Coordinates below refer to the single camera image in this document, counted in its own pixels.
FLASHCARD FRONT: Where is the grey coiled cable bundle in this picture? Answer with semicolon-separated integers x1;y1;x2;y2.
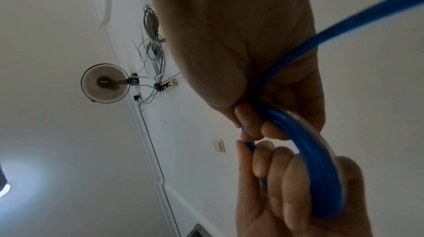
142;4;167;43

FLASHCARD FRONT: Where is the round ceiling light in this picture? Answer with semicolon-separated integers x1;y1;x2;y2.
0;180;16;199

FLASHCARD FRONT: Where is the wall-mounted fan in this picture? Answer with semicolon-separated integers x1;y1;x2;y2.
80;63;140;104

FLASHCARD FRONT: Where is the grey metal frame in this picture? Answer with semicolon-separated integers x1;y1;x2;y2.
185;223;212;237

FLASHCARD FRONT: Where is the white power strip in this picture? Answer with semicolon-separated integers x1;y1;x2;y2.
159;77;180;92

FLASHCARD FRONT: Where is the person's right hand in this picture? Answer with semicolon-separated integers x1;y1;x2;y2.
140;0;326;141

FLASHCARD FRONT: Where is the white light switch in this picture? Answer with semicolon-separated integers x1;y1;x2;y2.
212;137;227;153

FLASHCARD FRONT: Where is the white cable trunking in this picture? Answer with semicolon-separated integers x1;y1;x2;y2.
132;99;183;237

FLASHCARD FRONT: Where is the blue cable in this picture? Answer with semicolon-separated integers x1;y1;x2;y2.
240;0;424;222

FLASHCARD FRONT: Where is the person's left hand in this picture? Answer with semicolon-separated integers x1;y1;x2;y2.
235;139;375;237

